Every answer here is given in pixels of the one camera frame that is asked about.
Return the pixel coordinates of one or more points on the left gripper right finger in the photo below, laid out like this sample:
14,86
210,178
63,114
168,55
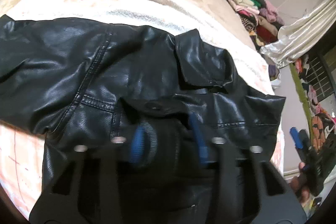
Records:
247,188

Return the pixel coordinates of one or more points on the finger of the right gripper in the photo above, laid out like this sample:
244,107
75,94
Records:
296,138

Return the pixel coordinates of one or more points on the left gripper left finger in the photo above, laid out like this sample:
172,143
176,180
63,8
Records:
87,189

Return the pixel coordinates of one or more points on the black leather jacket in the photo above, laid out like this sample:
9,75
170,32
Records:
174,185

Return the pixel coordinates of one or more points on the bag of clothes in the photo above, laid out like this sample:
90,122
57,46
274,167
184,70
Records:
274,76

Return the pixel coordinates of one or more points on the dark rack with clothes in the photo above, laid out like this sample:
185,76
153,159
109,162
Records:
316,71

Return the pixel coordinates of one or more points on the pile of folded clothes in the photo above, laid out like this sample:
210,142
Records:
260,19

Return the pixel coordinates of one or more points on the person's right hand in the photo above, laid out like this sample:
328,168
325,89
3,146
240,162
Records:
299,188

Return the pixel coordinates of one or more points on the green ledge cover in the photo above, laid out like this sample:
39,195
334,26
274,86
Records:
302,98

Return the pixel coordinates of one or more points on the cream satin curtain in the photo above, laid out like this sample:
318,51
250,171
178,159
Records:
298,38

